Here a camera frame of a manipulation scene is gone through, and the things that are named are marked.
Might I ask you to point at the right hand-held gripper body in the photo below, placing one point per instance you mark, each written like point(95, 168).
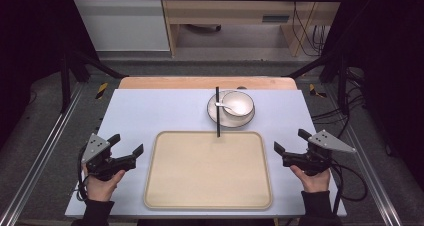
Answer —
point(313, 161)

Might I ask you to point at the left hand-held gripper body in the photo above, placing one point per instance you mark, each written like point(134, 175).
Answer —
point(100, 166)

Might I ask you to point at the person's right hand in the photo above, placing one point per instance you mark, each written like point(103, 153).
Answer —
point(315, 183)

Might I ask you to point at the person's left hand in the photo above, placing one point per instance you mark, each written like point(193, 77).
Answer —
point(101, 189)

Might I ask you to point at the yellow and black tape strip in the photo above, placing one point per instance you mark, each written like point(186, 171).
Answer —
point(315, 91)
point(102, 90)

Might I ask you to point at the white plate with dark rim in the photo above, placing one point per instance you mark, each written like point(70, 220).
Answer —
point(230, 121)

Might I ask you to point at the white bowl with dark rim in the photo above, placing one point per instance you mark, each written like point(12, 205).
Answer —
point(240, 103)

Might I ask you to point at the black metal stand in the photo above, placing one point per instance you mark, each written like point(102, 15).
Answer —
point(66, 82)
point(341, 82)

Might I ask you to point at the white ceramic spoon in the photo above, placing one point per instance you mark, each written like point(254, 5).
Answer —
point(230, 108)

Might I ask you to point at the black chopsticks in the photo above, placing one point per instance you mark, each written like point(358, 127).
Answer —
point(218, 119)

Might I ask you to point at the beige rectangular tray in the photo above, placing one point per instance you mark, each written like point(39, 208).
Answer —
point(208, 172)

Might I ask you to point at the wooden table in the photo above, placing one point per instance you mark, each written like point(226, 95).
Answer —
point(206, 83)

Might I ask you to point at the black curtain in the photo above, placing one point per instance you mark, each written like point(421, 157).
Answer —
point(386, 52)
point(33, 36)

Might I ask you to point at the white cabinet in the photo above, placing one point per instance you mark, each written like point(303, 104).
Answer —
point(123, 22)

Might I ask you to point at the wooden desk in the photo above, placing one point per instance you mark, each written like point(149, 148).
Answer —
point(233, 9)

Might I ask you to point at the aluminium rail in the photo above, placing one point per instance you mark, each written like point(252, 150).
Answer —
point(370, 172)
point(36, 159)

